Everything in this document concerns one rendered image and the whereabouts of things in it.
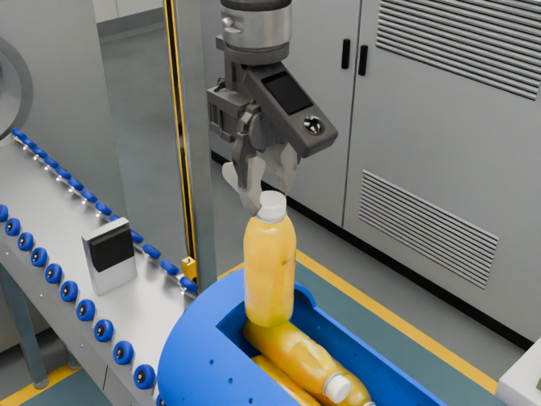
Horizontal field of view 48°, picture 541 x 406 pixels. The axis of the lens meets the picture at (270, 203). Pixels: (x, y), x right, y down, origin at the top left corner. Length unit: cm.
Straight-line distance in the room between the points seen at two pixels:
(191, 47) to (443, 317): 171
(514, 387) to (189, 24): 97
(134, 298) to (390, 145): 146
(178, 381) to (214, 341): 9
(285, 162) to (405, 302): 204
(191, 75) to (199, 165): 24
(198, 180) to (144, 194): 183
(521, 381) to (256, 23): 63
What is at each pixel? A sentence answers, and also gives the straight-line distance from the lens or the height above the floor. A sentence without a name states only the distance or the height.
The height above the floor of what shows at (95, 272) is 99.
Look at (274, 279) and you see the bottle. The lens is 80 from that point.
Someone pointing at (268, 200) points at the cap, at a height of 143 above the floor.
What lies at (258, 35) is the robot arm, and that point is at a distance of 64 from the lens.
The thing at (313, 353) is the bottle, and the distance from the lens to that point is 96.
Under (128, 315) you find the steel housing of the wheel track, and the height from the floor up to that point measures 93.
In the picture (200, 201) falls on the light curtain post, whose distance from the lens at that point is 162.
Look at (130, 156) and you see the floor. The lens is 377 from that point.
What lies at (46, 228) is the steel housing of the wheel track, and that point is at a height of 93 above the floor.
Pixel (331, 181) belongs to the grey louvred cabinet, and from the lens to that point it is 286.
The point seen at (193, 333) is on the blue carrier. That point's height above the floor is 120.
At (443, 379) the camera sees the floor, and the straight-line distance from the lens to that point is 248.
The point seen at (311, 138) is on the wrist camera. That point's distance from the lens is 63.
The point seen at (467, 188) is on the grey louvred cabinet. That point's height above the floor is 60.
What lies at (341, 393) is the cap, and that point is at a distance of 96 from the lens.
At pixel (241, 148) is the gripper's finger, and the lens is 68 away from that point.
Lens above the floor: 185
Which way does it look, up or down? 35 degrees down
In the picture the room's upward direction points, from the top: straight up
